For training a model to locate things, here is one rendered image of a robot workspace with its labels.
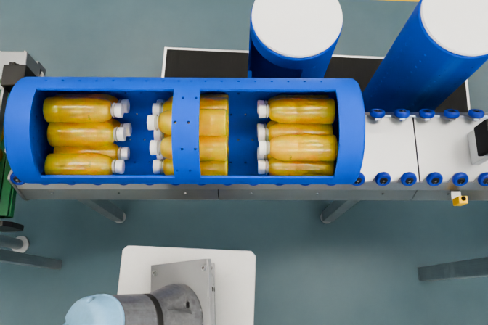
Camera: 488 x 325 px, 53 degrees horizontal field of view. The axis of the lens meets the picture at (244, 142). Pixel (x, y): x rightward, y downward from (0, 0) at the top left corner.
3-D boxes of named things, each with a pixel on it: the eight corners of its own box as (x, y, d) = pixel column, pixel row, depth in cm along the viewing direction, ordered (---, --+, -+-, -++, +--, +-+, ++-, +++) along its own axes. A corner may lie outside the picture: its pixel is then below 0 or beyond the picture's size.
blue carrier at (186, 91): (345, 194, 143) (370, 167, 116) (40, 194, 141) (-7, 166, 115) (339, 103, 152) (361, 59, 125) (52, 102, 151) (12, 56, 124)
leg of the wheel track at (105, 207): (125, 223, 234) (86, 199, 174) (112, 223, 234) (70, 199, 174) (126, 211, 236) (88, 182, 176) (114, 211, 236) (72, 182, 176)
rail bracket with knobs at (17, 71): (35, 104, 155) (22, 91, 146) (13, 104, 155) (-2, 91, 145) (40, 75, 158) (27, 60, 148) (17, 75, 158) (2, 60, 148)
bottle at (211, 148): (227, 132, 133) (158, 132, 133) (227, 136, 126) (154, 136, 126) (228, 158, 134) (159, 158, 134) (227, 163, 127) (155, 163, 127)
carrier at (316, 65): (255, 81, 240) (237, 133, 232) (266, -33, 157) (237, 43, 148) (312, 98, 238) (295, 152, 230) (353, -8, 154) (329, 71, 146)
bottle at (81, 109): (48, 91, 133) (117, 91, 134) (54, 113, 138) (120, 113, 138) (39, 106, 128) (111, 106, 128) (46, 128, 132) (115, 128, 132)
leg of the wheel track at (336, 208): (332, 223, 235) (364, 199, 175) (320, 223, 235) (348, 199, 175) (332, 211, 237) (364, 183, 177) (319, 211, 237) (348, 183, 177)
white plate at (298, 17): (267, -34, 155) (267, -32, 156) (240, 40, 147) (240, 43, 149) (352, -10, 153) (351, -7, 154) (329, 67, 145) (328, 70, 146)
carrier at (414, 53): (425, 129, 234) (395, 78, 242) (529, 37, 150) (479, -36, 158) (372, 152, 230) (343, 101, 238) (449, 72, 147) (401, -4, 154)
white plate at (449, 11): (530, 34, 149) (528, 36, 150) (481, -37, 157) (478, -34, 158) (452, 68, 146) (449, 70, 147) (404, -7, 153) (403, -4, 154)
